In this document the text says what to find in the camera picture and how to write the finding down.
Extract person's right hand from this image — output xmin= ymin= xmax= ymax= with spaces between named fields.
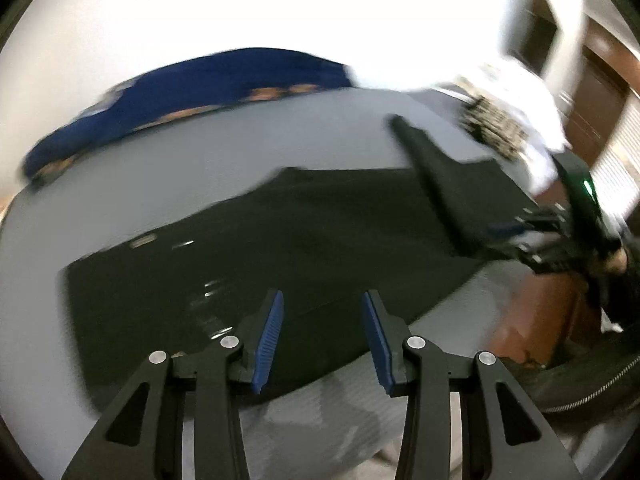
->
xmin=602 ymin=247 xmax=629 ymax=277

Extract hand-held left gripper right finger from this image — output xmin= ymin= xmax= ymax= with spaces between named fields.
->
xmin=361 ymin=290 xmax=583 ymax=480

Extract grey mattress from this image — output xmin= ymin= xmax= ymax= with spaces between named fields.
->
xmin=0 ymin=87 xmax=541 ymax=480

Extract black pants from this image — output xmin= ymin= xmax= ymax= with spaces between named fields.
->
xmin=62 ymin=115 xmax=541 ymax=403

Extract black zippered bag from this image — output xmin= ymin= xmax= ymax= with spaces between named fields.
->
xmin=500 ymin=320 xmax=640 ymax=417

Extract blue patterned blanket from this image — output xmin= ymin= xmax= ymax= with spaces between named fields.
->
xmin=22 ymin=49 xmax=353 ymax=191

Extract black white striped cloth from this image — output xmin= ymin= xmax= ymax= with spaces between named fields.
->
xmin=459 ymin=94 xmax=532 ymax=162

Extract white dotted cloth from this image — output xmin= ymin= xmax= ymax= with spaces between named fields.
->
xmin=350 ymin=60 xmax=574 ymax=195

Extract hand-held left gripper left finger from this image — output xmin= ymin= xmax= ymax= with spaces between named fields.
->
xmin=62 ymin=289 xmax=286 ymax=480

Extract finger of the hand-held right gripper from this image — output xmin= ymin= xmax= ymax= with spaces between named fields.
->
xmin=500 ymin=241 xmax=556 ymax=275
xmin=490 ymin=208 xmax=565 ymax=238

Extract brown wooden door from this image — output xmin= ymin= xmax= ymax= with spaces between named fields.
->
xmin=567 ymin=12 xmax=640 ymax=168

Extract white slatted panel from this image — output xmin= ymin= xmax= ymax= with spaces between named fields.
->
xmin=589 ymin=105 xmax=640 ymax=223

